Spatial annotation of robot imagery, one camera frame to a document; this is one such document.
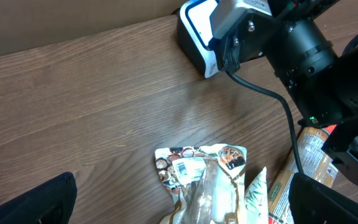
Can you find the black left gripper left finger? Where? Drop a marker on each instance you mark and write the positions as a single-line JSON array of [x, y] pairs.
[[49, 203]]

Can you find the white brown snack pouch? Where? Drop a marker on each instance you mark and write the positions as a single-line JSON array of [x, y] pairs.
[[206, 183]]

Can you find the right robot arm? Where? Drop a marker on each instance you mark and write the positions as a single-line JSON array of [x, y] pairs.
[[322, 84]]

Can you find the white tube gold cap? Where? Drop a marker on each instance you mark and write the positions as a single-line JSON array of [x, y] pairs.
[[256, 200]]

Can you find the orange biscuit package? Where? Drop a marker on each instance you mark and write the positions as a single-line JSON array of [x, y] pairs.
[[315, 163]]

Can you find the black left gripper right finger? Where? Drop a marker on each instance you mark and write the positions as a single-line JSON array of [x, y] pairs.
[[314, 203]]

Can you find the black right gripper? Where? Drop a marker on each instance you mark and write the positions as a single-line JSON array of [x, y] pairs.
[[244, 38]]

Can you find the white barcode scanner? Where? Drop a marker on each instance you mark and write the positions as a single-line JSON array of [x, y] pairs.
[[194, 33]]

